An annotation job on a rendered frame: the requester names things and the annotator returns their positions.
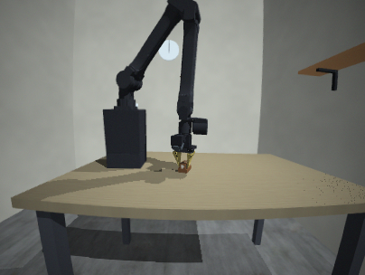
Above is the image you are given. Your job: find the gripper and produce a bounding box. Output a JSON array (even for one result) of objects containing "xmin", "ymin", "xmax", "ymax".
[{"xmin": 173, "ymin": 145, "xmax": 197, "ymax": 168}]

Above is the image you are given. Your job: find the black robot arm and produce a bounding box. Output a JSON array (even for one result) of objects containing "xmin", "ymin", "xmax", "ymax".
[{"xmin": 114, "ymin": 0, "xmax": 208, "ymax": 151}]

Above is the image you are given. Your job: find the brown open tray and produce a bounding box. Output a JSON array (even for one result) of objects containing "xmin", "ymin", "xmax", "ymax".
[{"xmin": 178, "ymin": 165, "xmax": 192, "ymax": 174}]

